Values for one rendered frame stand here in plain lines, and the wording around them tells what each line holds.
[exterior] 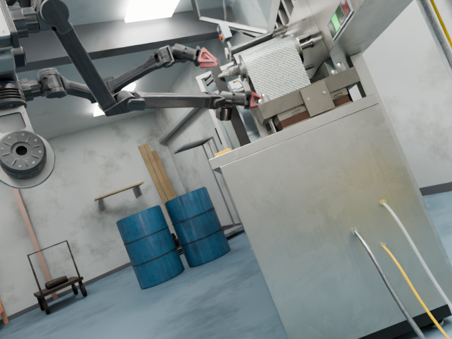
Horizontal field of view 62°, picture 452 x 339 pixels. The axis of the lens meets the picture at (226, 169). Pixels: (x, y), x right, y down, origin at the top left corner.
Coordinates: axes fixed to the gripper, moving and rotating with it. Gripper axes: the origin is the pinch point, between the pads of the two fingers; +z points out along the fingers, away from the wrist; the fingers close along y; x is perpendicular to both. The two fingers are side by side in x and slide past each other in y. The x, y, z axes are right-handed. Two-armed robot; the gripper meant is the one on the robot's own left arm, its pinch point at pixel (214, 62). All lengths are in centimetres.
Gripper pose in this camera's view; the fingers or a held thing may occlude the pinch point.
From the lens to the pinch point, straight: 180.0
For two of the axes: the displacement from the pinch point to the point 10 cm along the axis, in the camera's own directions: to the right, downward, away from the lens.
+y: -0.3, -0.3, -10.0
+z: 9.5, 3.0, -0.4
